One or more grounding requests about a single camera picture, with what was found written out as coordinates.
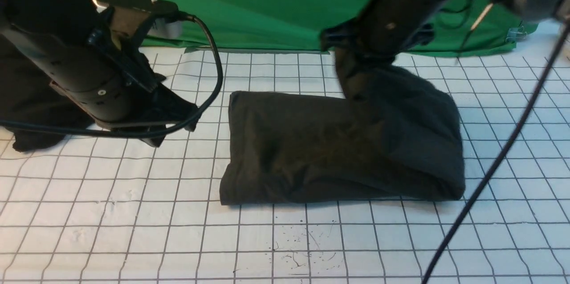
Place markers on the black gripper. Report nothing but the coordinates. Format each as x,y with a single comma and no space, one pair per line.
106,76

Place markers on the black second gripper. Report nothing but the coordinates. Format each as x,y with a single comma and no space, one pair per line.
385,28

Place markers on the dark gray long-sleeved shirt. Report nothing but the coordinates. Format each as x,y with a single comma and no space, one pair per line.
395,134

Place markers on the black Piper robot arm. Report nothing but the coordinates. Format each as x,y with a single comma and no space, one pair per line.
28,11

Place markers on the metal binder clip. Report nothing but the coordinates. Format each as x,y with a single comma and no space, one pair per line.
516,34

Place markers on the green backdrop cloth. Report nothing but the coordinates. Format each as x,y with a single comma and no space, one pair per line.
295,25

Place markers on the black cloth pile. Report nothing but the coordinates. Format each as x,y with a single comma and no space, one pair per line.
25,94

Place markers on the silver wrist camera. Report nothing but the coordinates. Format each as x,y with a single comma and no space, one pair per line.
140,18

